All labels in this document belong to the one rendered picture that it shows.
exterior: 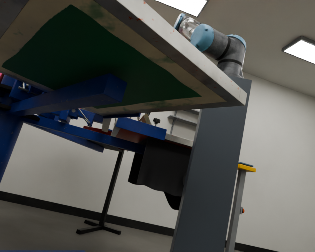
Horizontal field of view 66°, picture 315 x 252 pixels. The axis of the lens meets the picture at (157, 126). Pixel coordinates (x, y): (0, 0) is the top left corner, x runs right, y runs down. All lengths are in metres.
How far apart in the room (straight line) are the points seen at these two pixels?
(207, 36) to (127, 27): 0.68
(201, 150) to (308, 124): 4.50
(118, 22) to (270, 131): 4.44
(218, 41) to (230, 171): 0.57
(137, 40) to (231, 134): 0.63
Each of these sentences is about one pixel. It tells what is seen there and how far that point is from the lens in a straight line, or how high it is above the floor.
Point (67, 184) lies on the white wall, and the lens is 3.72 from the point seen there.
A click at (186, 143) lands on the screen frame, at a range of 1.50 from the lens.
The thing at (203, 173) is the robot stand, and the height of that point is 0.77.
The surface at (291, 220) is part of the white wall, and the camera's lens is 5.00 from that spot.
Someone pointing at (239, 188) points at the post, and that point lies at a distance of 1.83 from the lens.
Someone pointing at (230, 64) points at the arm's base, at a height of 1.27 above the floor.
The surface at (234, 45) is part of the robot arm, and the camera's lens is 1.21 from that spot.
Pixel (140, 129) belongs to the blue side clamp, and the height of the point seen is 0.97.
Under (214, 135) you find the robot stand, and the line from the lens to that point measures 1.01.
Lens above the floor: 0.68
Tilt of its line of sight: 13 degrees up
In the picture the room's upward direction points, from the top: 14 degrees clockwise
